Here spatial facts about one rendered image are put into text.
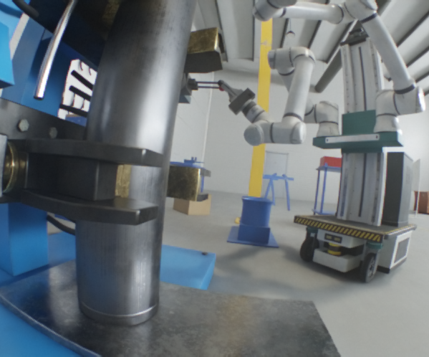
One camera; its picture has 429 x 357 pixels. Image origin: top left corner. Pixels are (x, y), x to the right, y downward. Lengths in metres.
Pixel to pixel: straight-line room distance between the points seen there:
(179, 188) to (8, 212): 0.54
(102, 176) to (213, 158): 11.08
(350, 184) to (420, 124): 14.21
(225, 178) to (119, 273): 10.83
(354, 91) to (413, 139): 13.30
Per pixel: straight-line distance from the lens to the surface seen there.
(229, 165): 11.25
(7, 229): 0.81
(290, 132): 0.88
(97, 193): 0.32
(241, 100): 1.09
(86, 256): 0.52
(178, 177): 0.68
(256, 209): 1.99
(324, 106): 1.78
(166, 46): 0.54
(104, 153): 0.28
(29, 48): 0.90
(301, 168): 11.53
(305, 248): 1.65
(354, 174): 1.81
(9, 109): 0.52
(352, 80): 2.00
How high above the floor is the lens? 0.50
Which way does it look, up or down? level
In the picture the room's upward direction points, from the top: 6 degrees clockwise
